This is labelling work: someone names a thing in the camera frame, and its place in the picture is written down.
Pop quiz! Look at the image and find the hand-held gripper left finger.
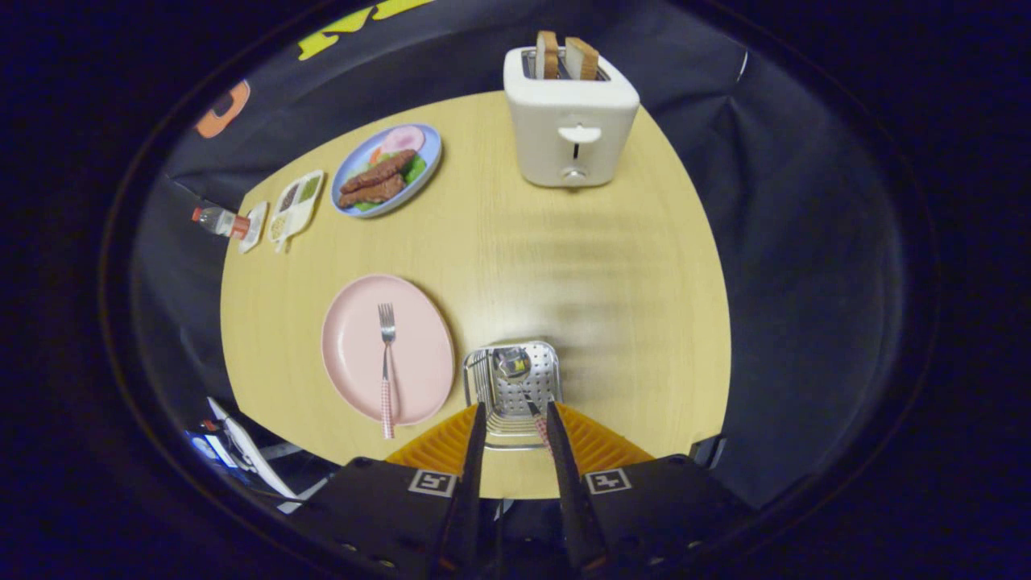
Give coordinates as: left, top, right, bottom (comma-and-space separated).
282, 401, 489, 580

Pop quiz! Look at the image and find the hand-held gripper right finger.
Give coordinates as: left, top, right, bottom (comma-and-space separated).
544, 400, 754, 580

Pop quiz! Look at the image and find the fork with pink checked handle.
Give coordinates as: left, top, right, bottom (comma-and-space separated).
378, 303, 397, 441

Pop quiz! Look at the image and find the spoon with pink checked handle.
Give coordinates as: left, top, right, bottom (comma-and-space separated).
493, 345, 557, 452

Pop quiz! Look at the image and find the pink plate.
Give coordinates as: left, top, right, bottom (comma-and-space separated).
321, 274, 456, 426

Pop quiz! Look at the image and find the white plastic object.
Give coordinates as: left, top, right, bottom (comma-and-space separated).
207, 396, 300, 502

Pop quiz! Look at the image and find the blue lit screen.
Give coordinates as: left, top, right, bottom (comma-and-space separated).
187, 431, 238, 470

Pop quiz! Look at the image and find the black backdrop cloth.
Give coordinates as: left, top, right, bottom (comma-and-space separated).
101, 0, 935, 516

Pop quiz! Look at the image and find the brown meat strip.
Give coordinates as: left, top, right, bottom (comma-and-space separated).
341, 149, 418, 194
338, 173, 406, 209

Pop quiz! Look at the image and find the white divided seasoning dish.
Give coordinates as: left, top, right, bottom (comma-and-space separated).
267, 169, 325, 252

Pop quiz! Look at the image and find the white square coaster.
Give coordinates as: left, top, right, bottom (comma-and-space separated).
238, 201, 269, 255

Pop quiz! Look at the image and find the blue plate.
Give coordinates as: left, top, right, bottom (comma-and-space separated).
330, 123, 443, 218

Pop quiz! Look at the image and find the pink ham slice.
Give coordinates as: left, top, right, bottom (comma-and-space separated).
382, 126, 426, 154

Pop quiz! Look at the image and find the clear bottle with red label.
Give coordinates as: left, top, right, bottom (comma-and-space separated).
191, 205, 252, 240

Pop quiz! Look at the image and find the white toaster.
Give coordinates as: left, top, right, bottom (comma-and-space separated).
503, 44, 641, 189

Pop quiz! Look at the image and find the brown bread slice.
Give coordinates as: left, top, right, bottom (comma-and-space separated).
564, 36, 600, 81
535, 31, 560, 80

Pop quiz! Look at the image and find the metal wire basket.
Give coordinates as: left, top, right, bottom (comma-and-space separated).
462, 340, 563, 450

